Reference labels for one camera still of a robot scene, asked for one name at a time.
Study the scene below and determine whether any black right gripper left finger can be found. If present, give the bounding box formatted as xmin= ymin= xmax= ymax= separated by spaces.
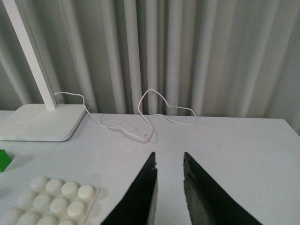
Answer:
xmin=102 ymin=152 xmax=158 ymax=225

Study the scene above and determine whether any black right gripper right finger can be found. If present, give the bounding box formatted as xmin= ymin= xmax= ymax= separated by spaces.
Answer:
xmin=183 ymin=152 xmax=261 ymax=225

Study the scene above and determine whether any green two-stud toy block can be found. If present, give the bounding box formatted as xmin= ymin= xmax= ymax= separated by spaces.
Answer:
xmin=0 ymin=150 xmax=12 ymax=173

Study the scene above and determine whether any white studded base plate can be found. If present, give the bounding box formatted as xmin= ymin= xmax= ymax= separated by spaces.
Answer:
xmin=0 ymin=175 xmax=99 ymax=225

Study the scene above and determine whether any white lamp cable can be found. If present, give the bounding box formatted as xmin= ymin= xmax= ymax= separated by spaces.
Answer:
xmin=54 ymin=88 xmax=198 ymax=143

